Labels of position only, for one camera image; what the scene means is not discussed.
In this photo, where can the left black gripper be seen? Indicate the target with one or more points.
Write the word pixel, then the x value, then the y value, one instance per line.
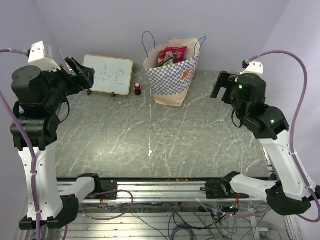
pixel 86 75

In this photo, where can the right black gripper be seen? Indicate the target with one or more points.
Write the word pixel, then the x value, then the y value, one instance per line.
pixel 225 79

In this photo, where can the red pink snack packet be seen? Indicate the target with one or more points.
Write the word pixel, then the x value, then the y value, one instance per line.
pixel 178 53

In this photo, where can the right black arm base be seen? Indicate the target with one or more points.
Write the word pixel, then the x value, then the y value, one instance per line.
pixel 213 190

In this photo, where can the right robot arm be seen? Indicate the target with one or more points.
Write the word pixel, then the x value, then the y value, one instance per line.
pixel 289 194

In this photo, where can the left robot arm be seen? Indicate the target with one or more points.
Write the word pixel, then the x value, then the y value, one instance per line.
pixel 40 93

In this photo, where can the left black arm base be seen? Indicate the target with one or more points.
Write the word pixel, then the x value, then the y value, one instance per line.
pixel 108 186

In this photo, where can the small yellow-framed whiteboard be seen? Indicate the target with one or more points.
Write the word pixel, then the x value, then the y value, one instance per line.
pixel 112 75

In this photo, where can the green snack packet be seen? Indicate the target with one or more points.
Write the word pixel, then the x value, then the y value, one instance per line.
pixel 167 62

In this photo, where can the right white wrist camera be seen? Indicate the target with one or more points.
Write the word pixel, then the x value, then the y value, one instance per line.
pixel 253 67

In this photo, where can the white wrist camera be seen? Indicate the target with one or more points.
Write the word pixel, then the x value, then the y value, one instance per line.
pixel 41 56
pixel 253 67

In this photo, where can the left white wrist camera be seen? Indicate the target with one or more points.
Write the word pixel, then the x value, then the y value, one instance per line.
pixel 41 56

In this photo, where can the aluminium rail frame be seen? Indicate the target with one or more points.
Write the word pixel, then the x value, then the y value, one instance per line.
pixel 173 209

